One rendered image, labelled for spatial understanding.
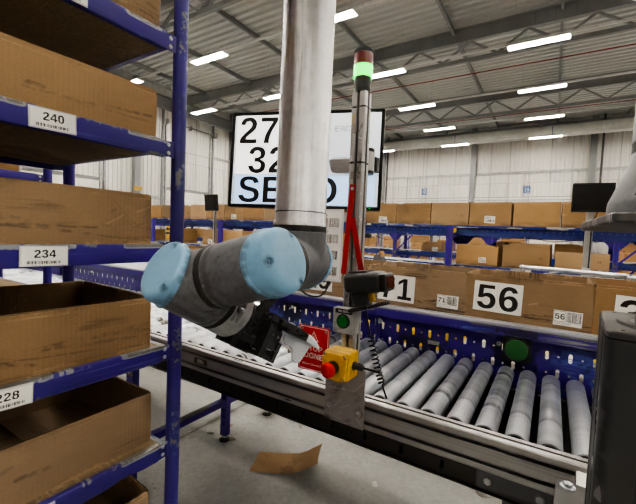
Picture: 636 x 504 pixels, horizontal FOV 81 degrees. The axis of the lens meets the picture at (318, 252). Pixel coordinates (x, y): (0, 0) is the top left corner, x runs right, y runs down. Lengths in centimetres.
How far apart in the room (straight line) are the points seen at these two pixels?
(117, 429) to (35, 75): 62
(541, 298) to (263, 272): 118
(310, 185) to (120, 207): 36
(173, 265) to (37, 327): 28
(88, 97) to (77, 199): 17
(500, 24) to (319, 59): 1401
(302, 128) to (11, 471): 68
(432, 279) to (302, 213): 102
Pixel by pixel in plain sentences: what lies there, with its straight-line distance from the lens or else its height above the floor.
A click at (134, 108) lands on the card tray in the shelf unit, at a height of 139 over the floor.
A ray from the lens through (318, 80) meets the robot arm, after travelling 63.
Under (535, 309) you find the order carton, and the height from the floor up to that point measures 94.
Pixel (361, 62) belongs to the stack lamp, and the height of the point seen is 162.
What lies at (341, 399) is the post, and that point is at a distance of 108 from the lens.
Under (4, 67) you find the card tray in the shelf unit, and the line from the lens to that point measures 73.
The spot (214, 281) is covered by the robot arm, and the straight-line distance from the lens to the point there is 49.
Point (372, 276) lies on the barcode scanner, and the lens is 90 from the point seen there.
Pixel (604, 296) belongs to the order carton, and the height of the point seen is 101.
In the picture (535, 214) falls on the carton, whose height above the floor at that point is 156.
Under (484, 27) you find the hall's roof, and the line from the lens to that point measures 1468.
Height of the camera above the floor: 118
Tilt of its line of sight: 3 degrees down
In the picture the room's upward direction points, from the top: 2 degrees clockwise
